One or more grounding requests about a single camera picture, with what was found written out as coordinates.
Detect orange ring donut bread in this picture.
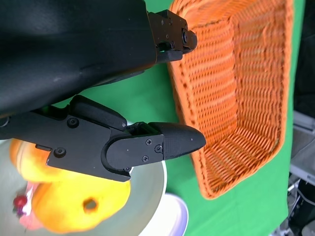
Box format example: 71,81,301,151
31,169,131,234

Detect salmon pink cake slice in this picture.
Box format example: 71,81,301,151
12,183,50,232

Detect grey-green round bowl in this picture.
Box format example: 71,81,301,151
0,137,168,236

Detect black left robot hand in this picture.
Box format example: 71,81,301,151
0,0,207,183

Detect grey aluminium frame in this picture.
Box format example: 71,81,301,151
289,110,315,185

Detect golden sliced loaf bread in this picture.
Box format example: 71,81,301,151
9,139,64,183

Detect black backdrop cloth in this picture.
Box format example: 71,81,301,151
294,0,315,116

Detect orange wicker basket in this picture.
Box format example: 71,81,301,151
168,0,295,200

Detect pale lavender round plate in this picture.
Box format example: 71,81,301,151
157,193,189,236

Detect green tablecloth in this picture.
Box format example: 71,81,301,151
46,0,303,236

